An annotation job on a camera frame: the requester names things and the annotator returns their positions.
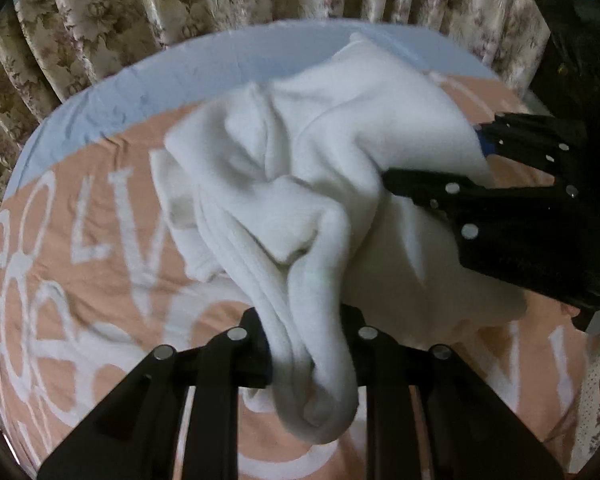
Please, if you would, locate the white knit garment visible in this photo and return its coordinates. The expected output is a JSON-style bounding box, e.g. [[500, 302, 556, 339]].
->
[[149, 34, 526, 444]]

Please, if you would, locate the orange and blue bedsheet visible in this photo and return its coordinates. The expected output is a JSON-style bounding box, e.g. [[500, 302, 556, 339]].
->
[[0, 21, 600, 472]]

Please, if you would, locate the floral and blue curtain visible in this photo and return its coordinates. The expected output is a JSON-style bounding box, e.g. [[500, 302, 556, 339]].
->
[[0, 0, 550, 203]]

